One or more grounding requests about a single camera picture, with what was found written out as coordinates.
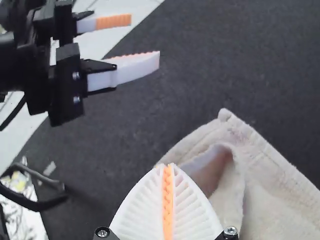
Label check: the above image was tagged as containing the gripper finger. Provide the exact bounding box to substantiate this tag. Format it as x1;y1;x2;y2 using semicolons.
72;11;133;36
171;163;240;240
93;164;174;240

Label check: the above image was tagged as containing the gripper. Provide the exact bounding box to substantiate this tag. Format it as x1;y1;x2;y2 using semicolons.
16;0;161;127

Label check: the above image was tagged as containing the pale towel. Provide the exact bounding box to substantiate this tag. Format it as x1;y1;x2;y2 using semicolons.
158;107;320;240

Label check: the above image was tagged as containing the black mat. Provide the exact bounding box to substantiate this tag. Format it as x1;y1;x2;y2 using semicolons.
14;0;320;240

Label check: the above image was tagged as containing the silver foil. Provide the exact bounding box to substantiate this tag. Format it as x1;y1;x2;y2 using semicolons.
0;172;48;240

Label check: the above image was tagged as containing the black cable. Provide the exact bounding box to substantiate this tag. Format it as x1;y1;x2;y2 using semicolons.
0;162;69;213

